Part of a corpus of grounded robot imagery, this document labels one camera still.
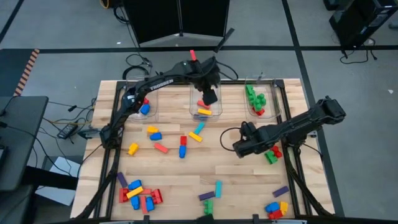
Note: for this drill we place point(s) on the black desk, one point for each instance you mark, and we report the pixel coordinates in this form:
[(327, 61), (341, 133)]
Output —
[(21, 140)]

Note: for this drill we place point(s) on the red studded block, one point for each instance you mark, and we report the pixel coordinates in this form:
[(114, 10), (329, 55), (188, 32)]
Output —
[(259, 112), (123, 195), (275, 151), (157, 196), (275, 214)]

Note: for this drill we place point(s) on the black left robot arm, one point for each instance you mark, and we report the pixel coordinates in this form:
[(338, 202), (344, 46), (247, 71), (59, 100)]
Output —
[(161, 84)]

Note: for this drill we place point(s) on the orange black hazard strip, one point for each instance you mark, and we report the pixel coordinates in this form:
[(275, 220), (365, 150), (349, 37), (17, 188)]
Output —
[(27, 71)]

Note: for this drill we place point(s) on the yellow chunky block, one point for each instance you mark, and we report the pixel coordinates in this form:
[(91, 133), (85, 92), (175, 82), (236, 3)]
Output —
[(152, 129), (133, 149), (284, 206)]

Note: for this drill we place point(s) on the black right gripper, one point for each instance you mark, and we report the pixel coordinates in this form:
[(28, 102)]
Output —
[(252, 141)]

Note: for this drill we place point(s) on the black partition panel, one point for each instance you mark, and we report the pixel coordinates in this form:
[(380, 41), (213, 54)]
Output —
[(152, 18), (205, 15)]

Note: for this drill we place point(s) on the green studded block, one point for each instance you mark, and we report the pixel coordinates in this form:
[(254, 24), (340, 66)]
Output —
[(258, 106), (262, 99), (208, 207), (249, 90), (271, 157), (252, 98)]

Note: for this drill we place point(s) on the black power adapter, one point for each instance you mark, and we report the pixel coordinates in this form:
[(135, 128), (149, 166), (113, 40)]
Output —
[(66, 131)]

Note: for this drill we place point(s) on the teal flat block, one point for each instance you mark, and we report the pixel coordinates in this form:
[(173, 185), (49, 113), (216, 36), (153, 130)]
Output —
[(218, 189), (199, 127)]

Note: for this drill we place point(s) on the blue rounded block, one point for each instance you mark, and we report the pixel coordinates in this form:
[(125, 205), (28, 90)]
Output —
[(156, 136), (135, 202), (182, 152), (272, 207), (135, 184), (150, 204), (145, 109)]

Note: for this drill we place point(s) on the black desk base bar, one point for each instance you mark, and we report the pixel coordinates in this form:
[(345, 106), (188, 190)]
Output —
[(49, 179)]

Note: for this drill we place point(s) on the salmon block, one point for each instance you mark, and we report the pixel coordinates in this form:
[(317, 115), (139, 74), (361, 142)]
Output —
[(146, 191), (144, 206), (201, 103), (161, 148)]

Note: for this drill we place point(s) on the black computer tower cart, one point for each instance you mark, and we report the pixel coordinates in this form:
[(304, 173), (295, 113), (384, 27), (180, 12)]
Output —
[(357, 21)]

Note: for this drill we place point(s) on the red chunky block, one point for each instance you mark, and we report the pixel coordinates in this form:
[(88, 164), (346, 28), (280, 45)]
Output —
[(183, 140), (146, 101)]

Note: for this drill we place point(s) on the clear plastic bin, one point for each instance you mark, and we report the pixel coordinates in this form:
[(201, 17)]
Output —
[(194, 102), (272, 99), (152, 99)]

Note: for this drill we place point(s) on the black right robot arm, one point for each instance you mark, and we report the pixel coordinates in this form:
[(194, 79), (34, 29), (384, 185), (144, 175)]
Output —
[(298, 126)]

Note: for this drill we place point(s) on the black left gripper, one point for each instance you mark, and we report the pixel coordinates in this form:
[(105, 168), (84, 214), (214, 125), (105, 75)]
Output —
[(205, 74)]

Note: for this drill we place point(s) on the small red strip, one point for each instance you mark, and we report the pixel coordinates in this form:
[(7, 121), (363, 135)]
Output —
[(193, 55)]

